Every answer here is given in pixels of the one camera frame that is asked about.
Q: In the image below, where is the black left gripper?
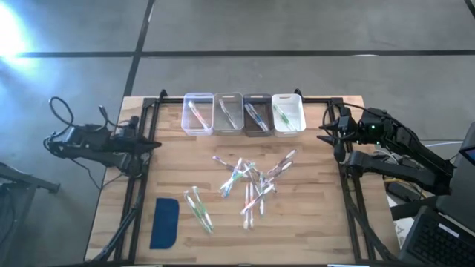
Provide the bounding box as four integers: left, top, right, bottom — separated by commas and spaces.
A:
117, 129, 162, 166

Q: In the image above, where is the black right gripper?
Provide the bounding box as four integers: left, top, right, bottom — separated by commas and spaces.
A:
317, 120, 367, 163

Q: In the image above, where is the blue toothbrush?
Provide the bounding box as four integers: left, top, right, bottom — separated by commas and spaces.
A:
244, 102, 269, 131
247, 105, 271, 133
220, 158, 244, 198

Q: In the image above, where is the clear plastic bin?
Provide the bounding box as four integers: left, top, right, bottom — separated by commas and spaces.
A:
180, 92, 215, 136

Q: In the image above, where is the white plastic bin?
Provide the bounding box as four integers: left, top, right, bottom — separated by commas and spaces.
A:
271, 93, 307, 137

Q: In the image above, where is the dark blue mat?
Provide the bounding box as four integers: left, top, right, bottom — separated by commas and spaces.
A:
149, 197, 180, 250

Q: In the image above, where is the light grey plastic bin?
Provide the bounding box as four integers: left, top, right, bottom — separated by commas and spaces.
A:
212, 92, 245, 136

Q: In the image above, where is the black power brick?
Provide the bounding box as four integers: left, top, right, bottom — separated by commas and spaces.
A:
387, 181, 419, 203

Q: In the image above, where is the dark grey plastic bin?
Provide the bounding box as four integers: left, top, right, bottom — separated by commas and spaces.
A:
243, 93, 275, 137

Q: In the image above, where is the black support bar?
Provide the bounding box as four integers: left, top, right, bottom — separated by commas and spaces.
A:
389, 195, 445, 220

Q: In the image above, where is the white paper sheet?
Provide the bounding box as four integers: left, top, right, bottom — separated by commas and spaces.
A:
392, 217, 413, 248

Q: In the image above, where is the black metal stand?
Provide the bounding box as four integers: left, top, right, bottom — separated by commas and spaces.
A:
0, 161, 61, 267

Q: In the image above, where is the grey laptop screen back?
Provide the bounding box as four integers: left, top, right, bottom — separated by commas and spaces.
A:
434, 122, 475, 233

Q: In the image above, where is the open black keyboard laptop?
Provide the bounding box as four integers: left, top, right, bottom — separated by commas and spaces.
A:
399, 205, 475, 267

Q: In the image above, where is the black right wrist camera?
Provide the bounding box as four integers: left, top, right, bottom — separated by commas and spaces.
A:
335, 107, 352, 129

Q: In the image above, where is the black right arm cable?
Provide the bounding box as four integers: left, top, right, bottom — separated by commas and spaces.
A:
321, 102, 372, 140

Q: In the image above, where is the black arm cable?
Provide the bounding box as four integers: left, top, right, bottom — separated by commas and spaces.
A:
321, 102, 372, 140
47, 96, 112, 129

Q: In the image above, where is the yellow cable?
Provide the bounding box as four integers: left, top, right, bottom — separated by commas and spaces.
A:
384, 177, 422, 186

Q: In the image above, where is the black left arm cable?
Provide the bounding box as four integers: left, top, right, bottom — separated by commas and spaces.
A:
47, 96, 112, 129

